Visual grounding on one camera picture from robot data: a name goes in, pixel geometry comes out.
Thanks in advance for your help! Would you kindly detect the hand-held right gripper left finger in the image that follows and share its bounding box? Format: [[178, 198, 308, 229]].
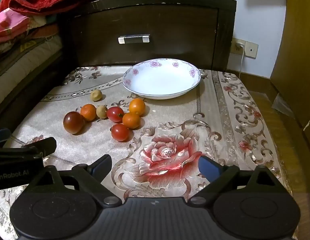
[[32, 154, 123, 207]]

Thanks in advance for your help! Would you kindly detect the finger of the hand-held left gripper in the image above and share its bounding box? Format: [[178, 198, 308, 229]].
[[0, 128, 11, 145], [0, 137, 57, 161]]

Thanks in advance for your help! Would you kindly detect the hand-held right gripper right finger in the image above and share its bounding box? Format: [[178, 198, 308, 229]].
[[189, 155, 281, 207]]

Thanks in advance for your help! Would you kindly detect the dark red tomato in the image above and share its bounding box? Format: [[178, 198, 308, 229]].
[[63, 111, 85, 135]]

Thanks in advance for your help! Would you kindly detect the red cherry tomato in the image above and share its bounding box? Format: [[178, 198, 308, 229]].
[[106, 106, 125, 123], [110, 123, 130, 142]]

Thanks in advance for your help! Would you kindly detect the tan longan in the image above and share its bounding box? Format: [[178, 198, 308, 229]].
[[90, 90, 103, 102], [96, 105, 108, 119]]

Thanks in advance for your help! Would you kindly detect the orange mandarin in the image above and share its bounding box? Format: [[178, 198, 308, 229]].
[[80, 104, 97, 122], [129, 98, 146, 117], [122, 112, 141, 130]]

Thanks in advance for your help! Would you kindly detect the white floral plate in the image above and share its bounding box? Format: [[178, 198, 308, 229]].
[[122, 58, 202, 100]]

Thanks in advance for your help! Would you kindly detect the floral beige tablecloth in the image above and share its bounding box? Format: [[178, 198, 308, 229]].
[[0, 66, 294, 240]]

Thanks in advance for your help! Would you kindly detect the beige mattress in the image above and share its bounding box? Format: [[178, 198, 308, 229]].
[[0, 36, 63, 108]]

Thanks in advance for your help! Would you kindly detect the pile of folded bedding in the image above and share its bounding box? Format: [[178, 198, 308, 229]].
[[0, 15, 61, 54]]

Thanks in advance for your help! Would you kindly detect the pink patterned cloth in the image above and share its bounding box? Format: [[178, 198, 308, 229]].
[[0, 7, 30, 44]]

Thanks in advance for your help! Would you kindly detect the yellow wooden cabinet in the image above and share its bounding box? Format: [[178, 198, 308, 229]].
[[270, 0, 310, 130]]

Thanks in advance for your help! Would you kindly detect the dark wooden nightstand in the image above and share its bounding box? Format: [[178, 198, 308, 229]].
[[56, 0, 238, 70]]

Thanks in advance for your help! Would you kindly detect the white cable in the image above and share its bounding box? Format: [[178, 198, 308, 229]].
[[238, 43, 246, 81]]

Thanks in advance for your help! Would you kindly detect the beige wall socket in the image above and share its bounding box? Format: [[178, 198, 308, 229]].
[[231, 38, 259, 58]]

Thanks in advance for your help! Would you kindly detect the silver drawer handle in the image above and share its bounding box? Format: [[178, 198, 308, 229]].
[[118, 34, 151, 45]]

